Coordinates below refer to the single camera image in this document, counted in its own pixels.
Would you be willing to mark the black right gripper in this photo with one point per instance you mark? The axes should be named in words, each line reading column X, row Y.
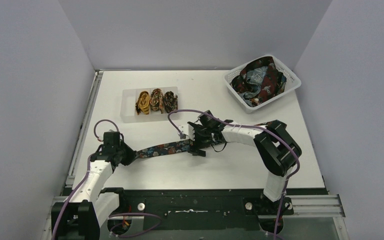
column 195, row 142

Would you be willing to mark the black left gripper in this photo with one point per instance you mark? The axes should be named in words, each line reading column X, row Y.
column 127, row 156

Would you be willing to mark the navy floral tie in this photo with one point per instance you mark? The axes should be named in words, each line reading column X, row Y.
column 162, row 149

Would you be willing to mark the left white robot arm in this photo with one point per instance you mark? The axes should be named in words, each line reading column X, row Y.
column 81, row 215

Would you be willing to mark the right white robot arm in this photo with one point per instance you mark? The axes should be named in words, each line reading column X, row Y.
column 284, row 165

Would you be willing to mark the pile of patterned ties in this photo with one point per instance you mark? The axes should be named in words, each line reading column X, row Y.
column 259, row 81

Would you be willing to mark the clear plastic organizer tray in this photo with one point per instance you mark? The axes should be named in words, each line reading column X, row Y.
column 127, row 108

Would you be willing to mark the yellow rolled tie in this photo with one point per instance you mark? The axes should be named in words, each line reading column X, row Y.
column 142, row 104

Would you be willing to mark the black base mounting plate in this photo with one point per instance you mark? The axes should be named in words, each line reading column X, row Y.
column 194, row 209

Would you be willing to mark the dark brown rolled tie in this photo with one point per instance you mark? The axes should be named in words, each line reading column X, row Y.
column 170, row 101

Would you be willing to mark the orange patterned rolled tie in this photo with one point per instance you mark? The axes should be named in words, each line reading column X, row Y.
column 156, row 100

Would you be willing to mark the white plastic basket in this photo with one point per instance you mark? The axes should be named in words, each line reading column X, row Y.
column 293, row 82

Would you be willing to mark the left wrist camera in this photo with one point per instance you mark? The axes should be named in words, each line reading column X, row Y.
column 111, row 130

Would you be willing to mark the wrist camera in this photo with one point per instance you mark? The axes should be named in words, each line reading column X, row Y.
column 184, row 131
column 111, row 130

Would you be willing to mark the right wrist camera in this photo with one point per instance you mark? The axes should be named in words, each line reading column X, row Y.
column 184, row 131

